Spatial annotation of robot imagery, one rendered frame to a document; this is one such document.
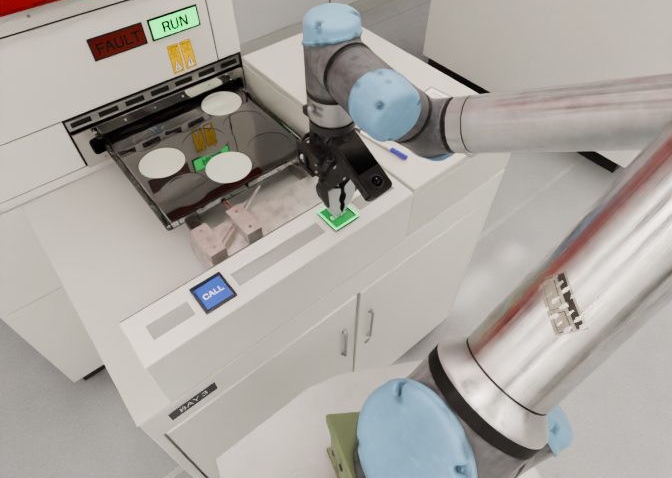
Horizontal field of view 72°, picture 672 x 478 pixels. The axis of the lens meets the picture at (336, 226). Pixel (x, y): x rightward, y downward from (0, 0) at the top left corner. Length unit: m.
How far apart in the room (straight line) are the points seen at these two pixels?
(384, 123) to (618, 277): 0.29
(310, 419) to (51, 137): 0.81
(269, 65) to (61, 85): 0.47
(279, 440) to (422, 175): 0.54
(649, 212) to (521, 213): 1.93
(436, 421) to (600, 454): 1.47
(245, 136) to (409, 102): 0.65
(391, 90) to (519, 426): 0.35
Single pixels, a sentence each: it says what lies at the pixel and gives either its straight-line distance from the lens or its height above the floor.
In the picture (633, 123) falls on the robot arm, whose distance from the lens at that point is 0.56.
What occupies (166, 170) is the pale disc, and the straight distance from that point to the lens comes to 1.09.
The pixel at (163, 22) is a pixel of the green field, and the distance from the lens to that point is 1.17.
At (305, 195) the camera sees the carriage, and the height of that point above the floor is 0.88.
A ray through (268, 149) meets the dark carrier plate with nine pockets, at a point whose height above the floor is 0.90.
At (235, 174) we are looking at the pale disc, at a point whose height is 0.90.
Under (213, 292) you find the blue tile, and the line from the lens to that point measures 0.77.
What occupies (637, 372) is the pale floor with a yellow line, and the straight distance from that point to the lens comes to 2.04.
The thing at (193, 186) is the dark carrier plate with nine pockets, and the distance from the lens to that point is 1.03.
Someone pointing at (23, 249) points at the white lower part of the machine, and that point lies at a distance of 1.36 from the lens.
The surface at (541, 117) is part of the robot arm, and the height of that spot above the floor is 1.28.
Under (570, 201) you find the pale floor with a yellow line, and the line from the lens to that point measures 2.45.
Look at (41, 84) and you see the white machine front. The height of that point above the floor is 1.07.
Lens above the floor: 1.60
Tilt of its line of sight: 50 degrees down
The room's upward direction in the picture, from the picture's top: straight up
